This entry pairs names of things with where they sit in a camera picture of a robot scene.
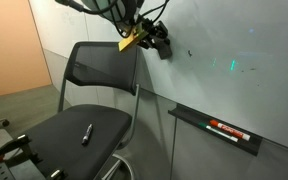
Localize orange-handled clamp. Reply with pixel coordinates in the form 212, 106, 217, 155
0, 135, 32, 162
47, 169, 66, 180

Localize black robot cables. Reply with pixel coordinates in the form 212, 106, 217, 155
54, 0, 172, 38

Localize right orange-handled clamp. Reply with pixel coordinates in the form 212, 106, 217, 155
47, 169, 66, 180

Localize left orange-handled clamp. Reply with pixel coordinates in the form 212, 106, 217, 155
0, 135, 32, 162

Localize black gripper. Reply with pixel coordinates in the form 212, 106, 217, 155
138, 19, 168, 50

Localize black felt board eraser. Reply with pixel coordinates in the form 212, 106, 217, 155
155, 38, 172, 60

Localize green marker on right tray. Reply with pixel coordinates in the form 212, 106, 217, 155
198, 123, 238, 142

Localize right black marker tray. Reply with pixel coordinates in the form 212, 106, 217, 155
168, 104, 262, 156

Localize black office chair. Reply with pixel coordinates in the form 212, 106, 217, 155
25, 41, 139, 180

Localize red marker on tray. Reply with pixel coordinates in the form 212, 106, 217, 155
210, 120, 251, 141

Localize whiteboard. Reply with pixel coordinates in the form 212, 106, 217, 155
28, 0, 288, 154

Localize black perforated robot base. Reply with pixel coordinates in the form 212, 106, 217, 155
0, 160, 46, 180

